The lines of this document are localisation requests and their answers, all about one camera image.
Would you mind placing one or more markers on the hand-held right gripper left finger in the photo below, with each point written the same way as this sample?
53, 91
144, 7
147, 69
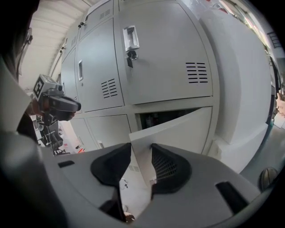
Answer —
78, 178

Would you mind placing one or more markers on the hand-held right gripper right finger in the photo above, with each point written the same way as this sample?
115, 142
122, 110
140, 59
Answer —
200, 189

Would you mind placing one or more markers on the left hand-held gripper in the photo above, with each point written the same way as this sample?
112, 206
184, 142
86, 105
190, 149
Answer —
42, 85

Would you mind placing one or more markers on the grey metal locker cabinet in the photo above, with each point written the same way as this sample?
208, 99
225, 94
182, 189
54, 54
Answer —
100, 66

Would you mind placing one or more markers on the grey locker door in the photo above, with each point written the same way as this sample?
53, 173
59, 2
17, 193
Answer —
178, 129

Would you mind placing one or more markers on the key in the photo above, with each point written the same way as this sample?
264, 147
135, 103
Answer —
129, 61

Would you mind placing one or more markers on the person's left hand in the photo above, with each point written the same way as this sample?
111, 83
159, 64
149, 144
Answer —
37, 109

